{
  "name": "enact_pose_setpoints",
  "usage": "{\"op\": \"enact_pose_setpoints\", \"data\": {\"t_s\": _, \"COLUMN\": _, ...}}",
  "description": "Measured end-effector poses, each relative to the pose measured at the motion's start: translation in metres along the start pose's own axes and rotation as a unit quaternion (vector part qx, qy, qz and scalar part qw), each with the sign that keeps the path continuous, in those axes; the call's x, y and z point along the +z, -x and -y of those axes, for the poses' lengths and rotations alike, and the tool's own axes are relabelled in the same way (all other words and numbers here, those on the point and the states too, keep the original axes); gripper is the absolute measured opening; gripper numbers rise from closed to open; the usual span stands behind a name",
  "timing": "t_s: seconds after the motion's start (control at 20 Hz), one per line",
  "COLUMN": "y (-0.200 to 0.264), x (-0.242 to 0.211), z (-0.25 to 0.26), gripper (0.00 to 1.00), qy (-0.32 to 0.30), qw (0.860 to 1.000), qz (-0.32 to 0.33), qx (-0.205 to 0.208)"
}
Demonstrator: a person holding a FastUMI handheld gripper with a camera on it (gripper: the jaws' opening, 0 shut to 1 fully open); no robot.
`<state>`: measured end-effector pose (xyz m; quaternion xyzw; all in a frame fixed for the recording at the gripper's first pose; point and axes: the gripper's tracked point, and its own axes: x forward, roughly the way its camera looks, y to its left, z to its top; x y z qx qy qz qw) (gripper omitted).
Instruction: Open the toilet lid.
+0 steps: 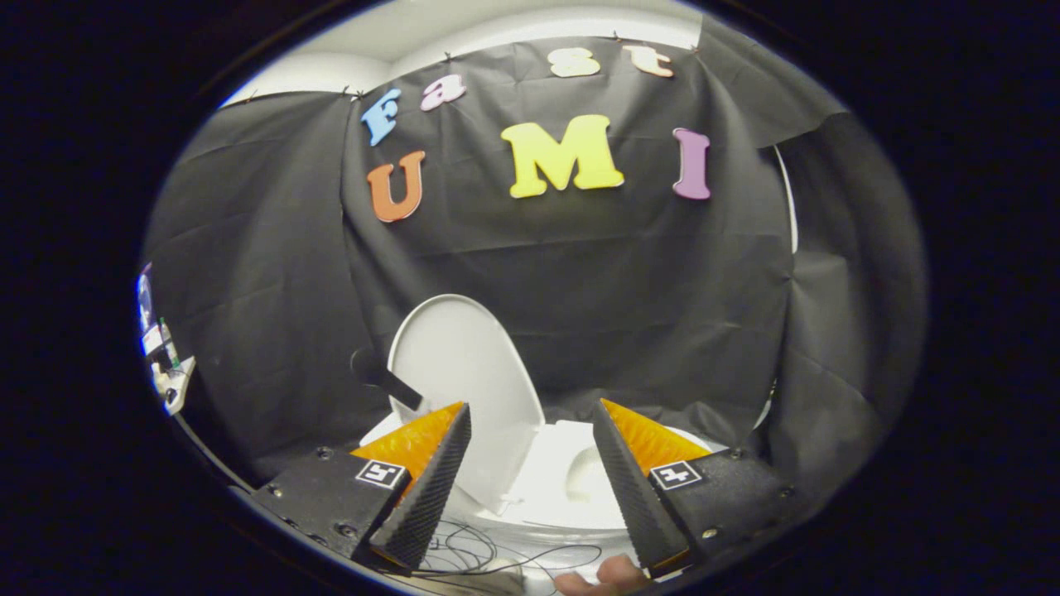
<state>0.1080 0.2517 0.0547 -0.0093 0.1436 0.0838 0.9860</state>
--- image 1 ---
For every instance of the black backdrop cloth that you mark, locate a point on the black backdrop cloth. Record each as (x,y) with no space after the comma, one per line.
(621,273)

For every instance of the cluttered white equipment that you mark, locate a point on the cluttered white equipment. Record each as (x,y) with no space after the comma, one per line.
(166,364)

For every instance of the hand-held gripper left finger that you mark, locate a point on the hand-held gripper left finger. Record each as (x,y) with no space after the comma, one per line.
(431,488)

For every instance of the dark lid pull tab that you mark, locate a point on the dark lid pull tab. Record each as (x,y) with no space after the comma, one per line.
(389,381)

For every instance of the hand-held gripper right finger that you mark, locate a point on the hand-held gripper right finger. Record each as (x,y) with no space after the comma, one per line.
(633,488)

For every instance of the white toilet bowl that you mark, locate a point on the white toilet bowl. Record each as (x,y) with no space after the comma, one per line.
(563,488)

